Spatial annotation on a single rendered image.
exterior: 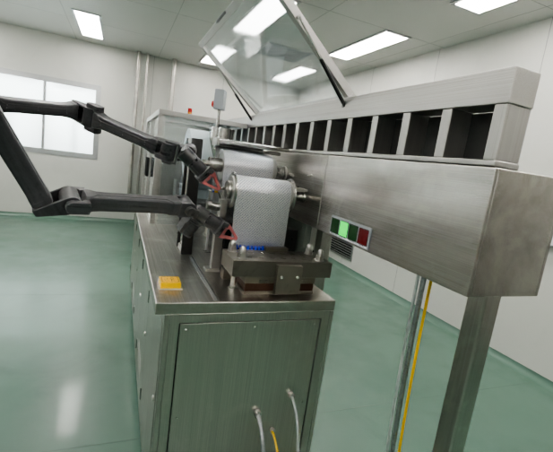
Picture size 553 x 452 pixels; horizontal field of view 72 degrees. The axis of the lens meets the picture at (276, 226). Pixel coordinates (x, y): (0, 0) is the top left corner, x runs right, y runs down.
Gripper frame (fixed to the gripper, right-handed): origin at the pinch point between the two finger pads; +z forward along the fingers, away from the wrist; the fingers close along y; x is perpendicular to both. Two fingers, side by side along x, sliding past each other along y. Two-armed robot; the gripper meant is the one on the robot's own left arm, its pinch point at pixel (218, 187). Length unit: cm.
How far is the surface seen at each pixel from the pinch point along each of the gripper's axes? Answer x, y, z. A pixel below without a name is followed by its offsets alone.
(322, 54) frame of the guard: 58, 21, -13
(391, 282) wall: 89, -204, 276
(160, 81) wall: 100, -549, -68
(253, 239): -4.6, 7.0, 23.4
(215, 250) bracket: -18.7, -0.9, 18.3
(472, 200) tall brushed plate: 33, 86, 23
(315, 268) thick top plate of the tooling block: 4, 27, 43
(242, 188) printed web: 6.2, 7.0, 5.3
